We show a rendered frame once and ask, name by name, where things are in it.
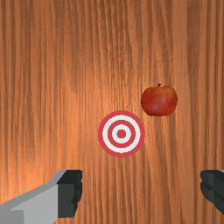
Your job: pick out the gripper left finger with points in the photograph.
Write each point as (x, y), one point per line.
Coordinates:
(46, 201)

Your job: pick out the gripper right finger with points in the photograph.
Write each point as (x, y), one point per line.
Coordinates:
(214, 186)

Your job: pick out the red apple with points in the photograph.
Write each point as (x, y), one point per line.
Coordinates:
(159, 101)

